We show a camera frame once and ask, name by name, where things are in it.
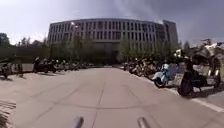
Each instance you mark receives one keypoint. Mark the row of parked scooters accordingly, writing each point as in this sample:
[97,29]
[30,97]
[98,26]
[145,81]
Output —
[141,66]
[58,66]

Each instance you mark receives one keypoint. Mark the large grey curved building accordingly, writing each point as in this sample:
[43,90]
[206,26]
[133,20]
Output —
[110,33]

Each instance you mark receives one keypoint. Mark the row of trees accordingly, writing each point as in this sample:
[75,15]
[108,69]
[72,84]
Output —
[83,50]

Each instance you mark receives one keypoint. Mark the light blue scooter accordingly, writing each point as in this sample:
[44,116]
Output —
[163,75]

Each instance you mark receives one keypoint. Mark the robot's own part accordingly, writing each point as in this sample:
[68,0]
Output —
[143,123]
[78,122]

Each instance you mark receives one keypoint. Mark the dark three-wheeled vehicle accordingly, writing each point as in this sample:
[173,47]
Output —
[200,71]

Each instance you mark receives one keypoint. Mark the parked scooter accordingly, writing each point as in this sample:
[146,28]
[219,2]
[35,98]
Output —
[10,68]

